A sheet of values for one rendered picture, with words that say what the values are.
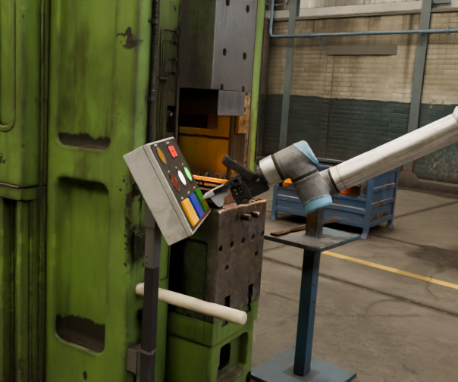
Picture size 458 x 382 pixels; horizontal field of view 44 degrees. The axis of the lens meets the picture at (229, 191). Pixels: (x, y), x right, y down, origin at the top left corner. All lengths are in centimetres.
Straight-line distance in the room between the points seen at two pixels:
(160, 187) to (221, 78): 72
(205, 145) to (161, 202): 106
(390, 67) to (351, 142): 151
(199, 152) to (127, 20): 83
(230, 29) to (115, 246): 92
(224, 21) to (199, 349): 128
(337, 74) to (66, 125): 901
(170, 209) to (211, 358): 92
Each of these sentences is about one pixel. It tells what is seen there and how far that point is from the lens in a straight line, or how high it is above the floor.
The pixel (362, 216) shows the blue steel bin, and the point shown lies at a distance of 599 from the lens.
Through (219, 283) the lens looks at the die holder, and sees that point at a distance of 222.
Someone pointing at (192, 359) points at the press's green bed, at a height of 29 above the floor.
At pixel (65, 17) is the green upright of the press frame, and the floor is 159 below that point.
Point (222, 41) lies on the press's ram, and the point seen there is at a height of 154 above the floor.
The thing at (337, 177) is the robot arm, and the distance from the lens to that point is 186.
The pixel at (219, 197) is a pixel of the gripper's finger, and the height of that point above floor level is 102.
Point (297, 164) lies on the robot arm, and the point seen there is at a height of 115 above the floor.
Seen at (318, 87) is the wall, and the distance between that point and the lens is 1114.
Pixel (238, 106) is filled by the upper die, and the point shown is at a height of 131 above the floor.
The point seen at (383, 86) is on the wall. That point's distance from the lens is 1049.
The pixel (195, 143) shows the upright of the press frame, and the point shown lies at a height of 112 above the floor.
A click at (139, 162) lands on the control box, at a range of 156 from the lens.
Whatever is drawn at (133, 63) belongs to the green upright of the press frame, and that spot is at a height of 143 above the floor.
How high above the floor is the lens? 134
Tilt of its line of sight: 9 degrees down
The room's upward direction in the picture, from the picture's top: 4 degrees clockwise
